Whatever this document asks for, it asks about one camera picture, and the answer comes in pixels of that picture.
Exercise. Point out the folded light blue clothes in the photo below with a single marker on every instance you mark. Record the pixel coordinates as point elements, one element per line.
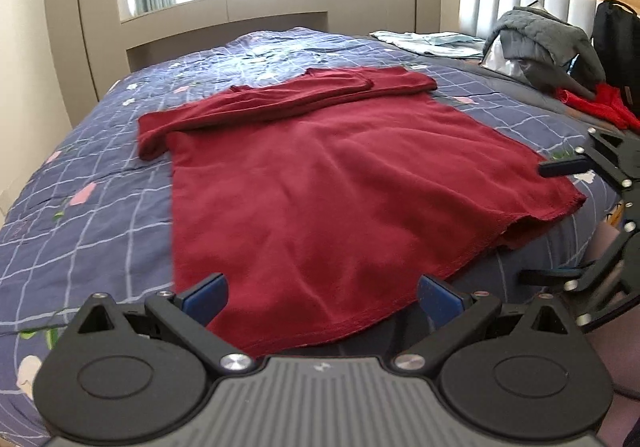
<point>439,44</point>

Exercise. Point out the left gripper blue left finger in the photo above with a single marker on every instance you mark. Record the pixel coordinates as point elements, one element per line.
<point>182,318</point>

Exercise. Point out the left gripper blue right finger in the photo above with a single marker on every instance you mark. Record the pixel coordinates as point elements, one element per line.
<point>458,320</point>

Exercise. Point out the beige window bench cabinet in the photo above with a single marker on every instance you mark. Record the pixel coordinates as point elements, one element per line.
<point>199,25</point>

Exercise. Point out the blue plaid floral quilt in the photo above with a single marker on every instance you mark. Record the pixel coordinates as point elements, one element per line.
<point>100,207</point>

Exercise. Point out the bright red garment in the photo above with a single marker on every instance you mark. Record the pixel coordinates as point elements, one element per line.
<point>607,106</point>

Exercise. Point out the dark red long-sleeve sweater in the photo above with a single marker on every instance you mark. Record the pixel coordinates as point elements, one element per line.
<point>323,199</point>

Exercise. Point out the left beige tall wardrobe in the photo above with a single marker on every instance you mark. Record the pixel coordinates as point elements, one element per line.
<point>87,50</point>

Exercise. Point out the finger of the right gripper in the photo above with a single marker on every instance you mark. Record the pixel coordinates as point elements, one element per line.
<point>615,158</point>
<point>601,292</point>

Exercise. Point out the grey quilted jacket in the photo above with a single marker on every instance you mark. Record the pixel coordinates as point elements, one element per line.
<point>537,49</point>

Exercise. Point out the black backpack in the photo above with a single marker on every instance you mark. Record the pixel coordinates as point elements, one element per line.
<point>615,37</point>

